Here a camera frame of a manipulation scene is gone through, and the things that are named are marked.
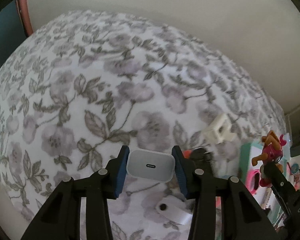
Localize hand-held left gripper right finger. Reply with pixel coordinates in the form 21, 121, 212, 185
171, 145, 275, 240

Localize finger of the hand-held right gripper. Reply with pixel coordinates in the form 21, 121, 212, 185
263, 162, 300, 206

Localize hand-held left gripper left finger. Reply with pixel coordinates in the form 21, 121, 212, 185
20, 145, 130, 240

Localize gold black patterned case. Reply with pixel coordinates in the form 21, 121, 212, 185
261, 187, 278, 210

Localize pink wristband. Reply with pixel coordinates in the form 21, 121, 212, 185
245, 169, 268, 195

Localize pink orange toy figure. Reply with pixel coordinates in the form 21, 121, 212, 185
252, 130, 290, 188

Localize white charger adapter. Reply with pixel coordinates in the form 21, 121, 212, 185
126, 149, 176, 182

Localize white tape roll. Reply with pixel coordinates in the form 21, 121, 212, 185
155, 197, 192, 226

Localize teal shallow cardboard box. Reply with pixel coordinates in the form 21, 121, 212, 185
239, 142, 298, 230

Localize round tin with blue lid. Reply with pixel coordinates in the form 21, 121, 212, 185
290, 162, 300, 178

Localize black plug adapter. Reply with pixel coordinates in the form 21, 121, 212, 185
290, 136, 300, 157

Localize white power strip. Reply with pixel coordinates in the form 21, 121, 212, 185
282, 132, 294, 158

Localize white hair claw clip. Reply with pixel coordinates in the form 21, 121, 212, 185
202, 113, 237, 145

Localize floral blanket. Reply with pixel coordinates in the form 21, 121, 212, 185
0, 10, 285, 240

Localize dark cabinet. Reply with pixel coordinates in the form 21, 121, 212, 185
0, 0, 33, 65

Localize pink wooden post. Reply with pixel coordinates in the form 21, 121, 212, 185
17, 0, 34, 37

